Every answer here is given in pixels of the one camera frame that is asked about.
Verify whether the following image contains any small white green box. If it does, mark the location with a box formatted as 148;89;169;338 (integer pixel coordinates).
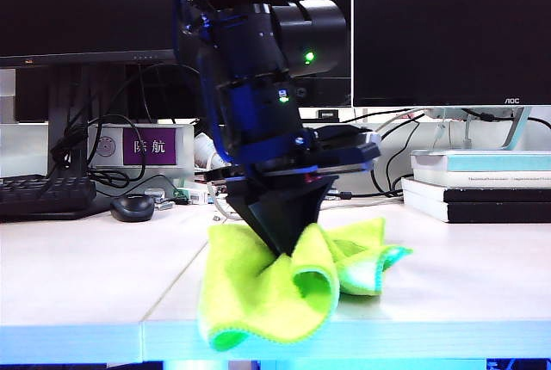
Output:
174;187;210;206

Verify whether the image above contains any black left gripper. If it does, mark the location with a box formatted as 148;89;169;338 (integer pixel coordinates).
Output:
203;157;375;256

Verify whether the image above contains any silver desk divider panel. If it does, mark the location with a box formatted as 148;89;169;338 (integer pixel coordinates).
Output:
335;122;551;197
0;122;49;178

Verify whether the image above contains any AOC monitor with silver stand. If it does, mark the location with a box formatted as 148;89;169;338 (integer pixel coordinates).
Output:
352;0;551;151

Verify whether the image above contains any lime green microfiber rag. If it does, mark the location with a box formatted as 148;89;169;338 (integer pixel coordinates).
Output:
196;217;414;353

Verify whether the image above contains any black cable with ferrite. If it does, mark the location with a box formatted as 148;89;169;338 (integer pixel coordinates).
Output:
335;188;404;200

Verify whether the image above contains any black computer keyboard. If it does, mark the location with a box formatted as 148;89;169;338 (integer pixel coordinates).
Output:
0;174;97;222

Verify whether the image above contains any glossy black AOC monitor back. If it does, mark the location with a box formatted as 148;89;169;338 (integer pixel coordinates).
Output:
292;0;352;108

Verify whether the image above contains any white desk sign purple label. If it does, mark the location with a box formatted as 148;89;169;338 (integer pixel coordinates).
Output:
87;123;195;178

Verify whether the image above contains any black monitor with black stand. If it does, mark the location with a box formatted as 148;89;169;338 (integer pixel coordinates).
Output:
0;0;182;182

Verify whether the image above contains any black monitor cable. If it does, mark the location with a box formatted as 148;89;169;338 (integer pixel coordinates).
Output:
372;114;426;198
382;122;421;197

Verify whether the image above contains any black computer mouse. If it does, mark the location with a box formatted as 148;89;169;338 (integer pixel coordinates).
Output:
109;193;155;223

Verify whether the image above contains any translucent white container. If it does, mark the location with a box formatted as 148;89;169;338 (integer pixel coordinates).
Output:
0;67;17;125

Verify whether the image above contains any white spine book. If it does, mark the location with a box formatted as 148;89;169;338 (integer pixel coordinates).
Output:
412;170;551;190

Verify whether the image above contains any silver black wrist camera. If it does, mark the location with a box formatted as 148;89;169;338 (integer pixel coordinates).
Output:
312;126;383;161

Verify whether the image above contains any thin black cable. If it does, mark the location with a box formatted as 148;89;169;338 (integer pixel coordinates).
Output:
88;114;147;184

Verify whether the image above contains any teal cover book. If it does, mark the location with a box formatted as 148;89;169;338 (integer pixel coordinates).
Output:
409;149;551;174

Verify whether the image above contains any white monitor cable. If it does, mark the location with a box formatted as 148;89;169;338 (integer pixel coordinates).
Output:
374;107;427;135

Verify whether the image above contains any white plastic bottle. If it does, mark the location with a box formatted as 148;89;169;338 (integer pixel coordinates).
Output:
192;132;219;170

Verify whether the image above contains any matte black monitor back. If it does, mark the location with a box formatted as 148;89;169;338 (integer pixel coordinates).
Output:
176;34;208;121

